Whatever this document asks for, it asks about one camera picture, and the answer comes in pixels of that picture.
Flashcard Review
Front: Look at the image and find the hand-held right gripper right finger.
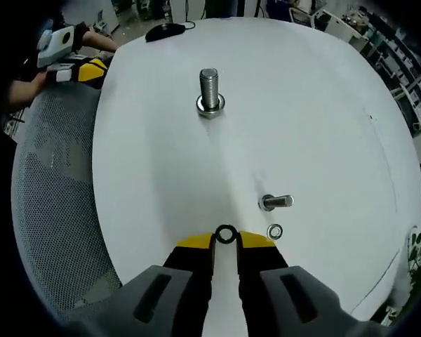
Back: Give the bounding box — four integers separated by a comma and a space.
235, 230, 373, 337

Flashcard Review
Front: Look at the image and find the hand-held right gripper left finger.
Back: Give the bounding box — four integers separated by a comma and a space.
68, 232, 218, 337

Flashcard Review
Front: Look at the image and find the small silver washer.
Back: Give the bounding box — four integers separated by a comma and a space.
266, 223, 284, 241

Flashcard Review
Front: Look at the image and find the black washer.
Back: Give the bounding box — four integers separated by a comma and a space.
214, 224, 237, 246

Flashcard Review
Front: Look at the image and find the small threaded steel stud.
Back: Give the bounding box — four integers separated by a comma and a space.
258, 193, 295, 213

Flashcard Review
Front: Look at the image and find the large threaded steel stud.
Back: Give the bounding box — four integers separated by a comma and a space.
195, 67, 228, 119

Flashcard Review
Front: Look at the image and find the large silver washer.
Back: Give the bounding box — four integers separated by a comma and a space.
196, 93, 228, 115

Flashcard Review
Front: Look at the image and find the person's left hand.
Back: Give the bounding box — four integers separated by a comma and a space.
30, 71, 55, 94

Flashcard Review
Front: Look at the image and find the black computer mouse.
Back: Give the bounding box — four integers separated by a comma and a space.
145, 22, 186, 43

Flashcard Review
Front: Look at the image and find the grey mesh office chair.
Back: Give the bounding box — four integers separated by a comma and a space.
10, 83, 124, 314

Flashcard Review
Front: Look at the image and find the row of white shelf racks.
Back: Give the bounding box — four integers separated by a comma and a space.
359, 12, 421, 183

